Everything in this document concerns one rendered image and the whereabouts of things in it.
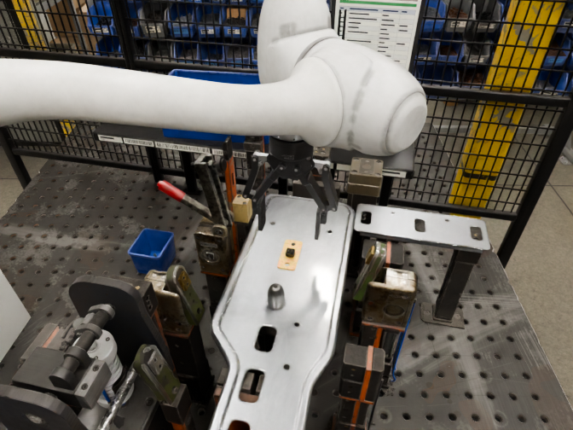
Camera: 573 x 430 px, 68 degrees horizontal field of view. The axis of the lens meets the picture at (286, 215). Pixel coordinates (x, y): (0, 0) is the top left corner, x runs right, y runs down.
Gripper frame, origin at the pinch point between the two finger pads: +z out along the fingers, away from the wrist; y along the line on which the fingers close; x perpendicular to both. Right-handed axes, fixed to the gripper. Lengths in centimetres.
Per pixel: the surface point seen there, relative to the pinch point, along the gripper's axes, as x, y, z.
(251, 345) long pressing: -22.4, -1.8, 8.9
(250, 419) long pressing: -34.3, 1.5, 8.9
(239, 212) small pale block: 6.2, -12.5, 4.6
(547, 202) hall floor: 173, 126, 107
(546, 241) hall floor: 136, 118, 107
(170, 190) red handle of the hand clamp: -0.8, -23.6, -4.4
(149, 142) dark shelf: 32, -47, 7
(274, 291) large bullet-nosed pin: -13.6, 0.1, 4.4
